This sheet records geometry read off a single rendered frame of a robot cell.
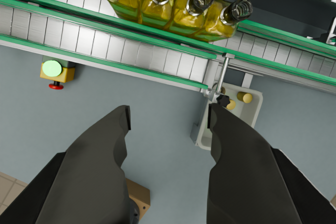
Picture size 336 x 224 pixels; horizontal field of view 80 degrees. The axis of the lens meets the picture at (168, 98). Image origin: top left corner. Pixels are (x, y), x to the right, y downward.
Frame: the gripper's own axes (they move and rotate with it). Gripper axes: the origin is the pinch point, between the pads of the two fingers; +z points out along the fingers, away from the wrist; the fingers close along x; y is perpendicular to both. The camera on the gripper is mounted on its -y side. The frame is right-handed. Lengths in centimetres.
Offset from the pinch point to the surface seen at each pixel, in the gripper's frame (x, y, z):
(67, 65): -29, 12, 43
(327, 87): 48, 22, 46
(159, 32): -2.3, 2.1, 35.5
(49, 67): -32, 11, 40
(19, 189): -113, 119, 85
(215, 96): 10.6, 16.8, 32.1
